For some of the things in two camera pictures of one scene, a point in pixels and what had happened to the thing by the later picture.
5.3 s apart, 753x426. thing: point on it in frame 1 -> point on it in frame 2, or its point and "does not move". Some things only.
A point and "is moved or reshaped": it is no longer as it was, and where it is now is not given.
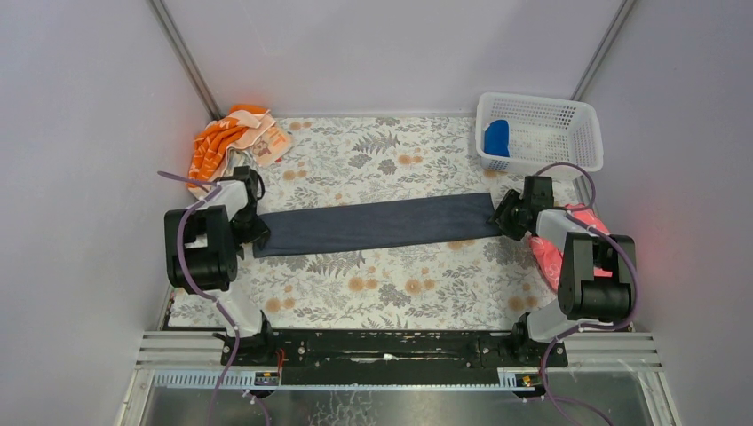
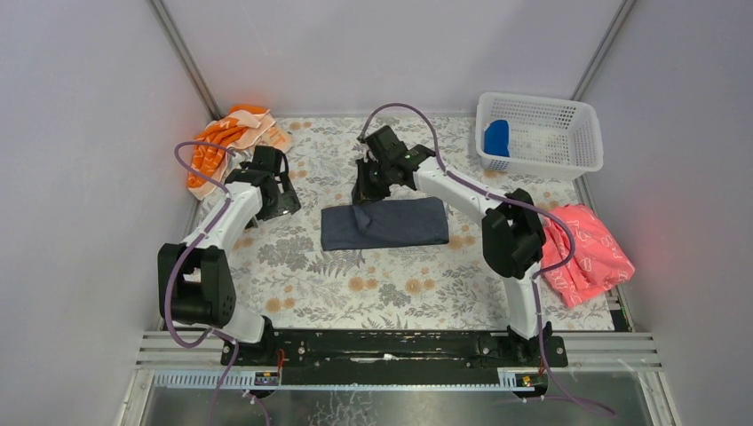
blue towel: [496, 138] does not move
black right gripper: [510, 211] -> [367, 183]
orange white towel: [217, 145] does not move
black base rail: [392, 358] does not move
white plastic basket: [519, 133] does not move
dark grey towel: [436, 218] is moved or reshaped
